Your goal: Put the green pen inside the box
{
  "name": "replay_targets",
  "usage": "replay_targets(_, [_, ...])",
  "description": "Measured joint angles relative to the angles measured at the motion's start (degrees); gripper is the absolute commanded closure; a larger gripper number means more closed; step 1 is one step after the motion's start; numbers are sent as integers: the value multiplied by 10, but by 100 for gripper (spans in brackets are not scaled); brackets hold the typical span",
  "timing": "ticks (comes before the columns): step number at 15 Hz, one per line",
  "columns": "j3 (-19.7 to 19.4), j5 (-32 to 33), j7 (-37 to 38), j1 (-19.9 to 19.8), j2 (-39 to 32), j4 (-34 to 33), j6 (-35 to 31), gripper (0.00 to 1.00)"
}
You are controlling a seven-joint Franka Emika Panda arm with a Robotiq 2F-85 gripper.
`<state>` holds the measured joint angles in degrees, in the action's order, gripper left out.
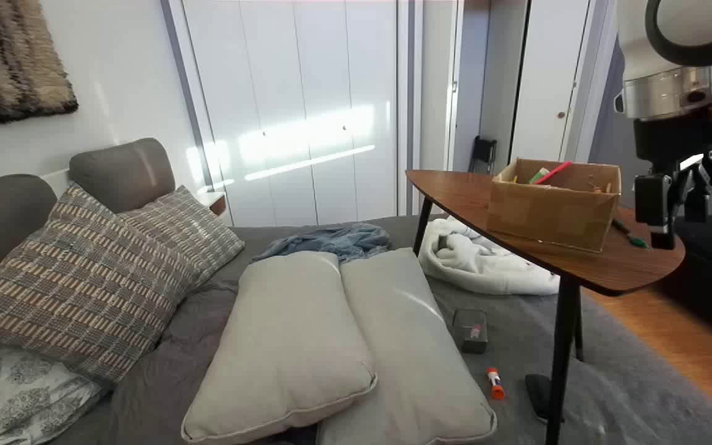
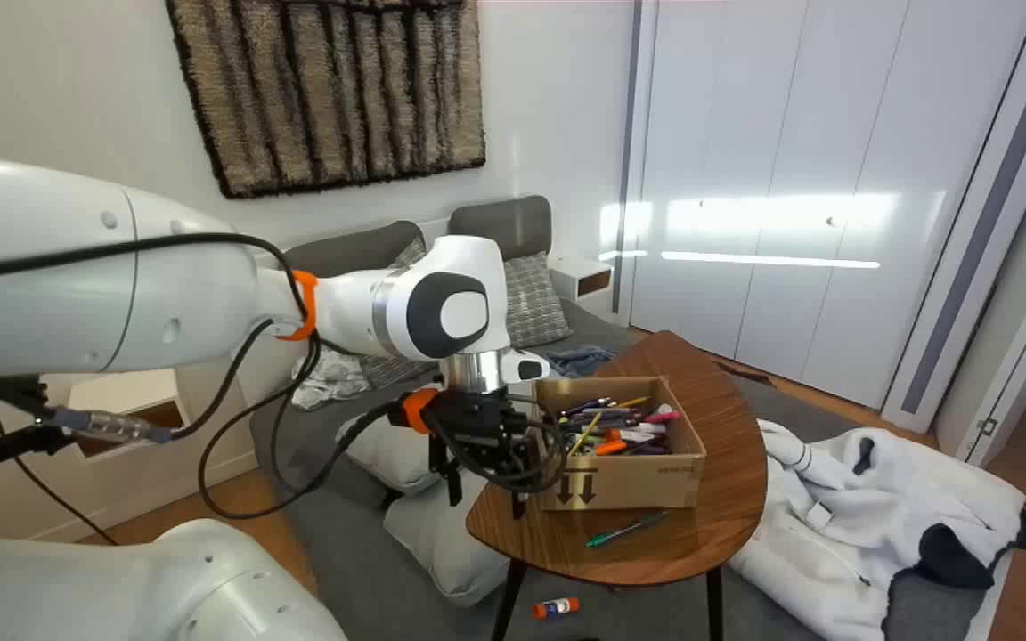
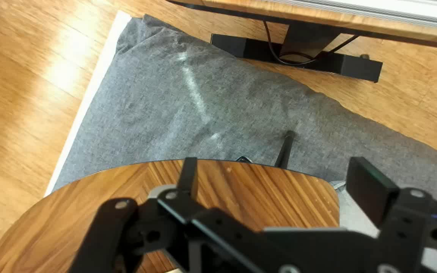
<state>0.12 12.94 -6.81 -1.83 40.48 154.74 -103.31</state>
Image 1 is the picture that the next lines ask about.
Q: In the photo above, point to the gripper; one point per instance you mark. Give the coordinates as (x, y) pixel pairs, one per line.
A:
(677, 139)

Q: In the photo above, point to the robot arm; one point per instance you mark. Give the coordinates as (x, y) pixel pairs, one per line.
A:
(646, 37)

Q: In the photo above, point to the green pen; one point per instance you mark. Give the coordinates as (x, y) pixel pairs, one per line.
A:
(631, 237)

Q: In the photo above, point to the red pen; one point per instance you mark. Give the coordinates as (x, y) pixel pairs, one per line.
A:
(552, 173)

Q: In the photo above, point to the cardboard box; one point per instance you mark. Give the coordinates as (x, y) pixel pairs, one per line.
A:
(547, 213)

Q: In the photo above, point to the small grey box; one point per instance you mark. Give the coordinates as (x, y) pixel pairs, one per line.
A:
(470, 330)

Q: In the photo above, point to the green marker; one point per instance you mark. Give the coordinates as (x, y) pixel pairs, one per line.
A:
(538, 176)

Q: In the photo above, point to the white door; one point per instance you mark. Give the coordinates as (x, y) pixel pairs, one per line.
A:
(547, 80)

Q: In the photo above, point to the grey bed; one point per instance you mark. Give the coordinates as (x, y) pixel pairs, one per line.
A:
(609, 383)

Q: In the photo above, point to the black folding chair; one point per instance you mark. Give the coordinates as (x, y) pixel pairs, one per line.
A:
(483, 153)

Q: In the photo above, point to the white crumpled blanket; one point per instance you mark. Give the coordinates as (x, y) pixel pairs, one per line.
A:
(479, 262)

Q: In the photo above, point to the flat black object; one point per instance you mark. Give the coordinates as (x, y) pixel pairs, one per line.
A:
(538, 395)

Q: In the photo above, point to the orange and white glue stick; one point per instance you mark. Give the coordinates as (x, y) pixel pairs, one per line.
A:
(495, 384)

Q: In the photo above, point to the beige pillow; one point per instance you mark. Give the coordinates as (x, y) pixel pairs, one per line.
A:
(288, 346)
(418, 358)

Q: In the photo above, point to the blue crumpled cloth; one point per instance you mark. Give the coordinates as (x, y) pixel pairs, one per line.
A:
(337, 240)

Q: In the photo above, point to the white wardrobe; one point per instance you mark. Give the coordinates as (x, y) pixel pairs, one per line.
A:
(306, 111)

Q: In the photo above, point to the white nightstand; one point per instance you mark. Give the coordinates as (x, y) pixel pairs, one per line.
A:
(217, 203)

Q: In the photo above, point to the small woven patterned cushion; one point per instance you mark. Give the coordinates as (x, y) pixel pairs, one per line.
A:
(189, 232)

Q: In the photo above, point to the large woven patterned cushion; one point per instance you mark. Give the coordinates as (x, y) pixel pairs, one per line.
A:
(78, 290)

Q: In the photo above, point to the floral grey pillow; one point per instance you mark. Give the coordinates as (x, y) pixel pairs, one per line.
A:
(16, 395)

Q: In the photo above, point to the shaggy brown wall hanging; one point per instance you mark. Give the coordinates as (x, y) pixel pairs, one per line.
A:
(7, 59)

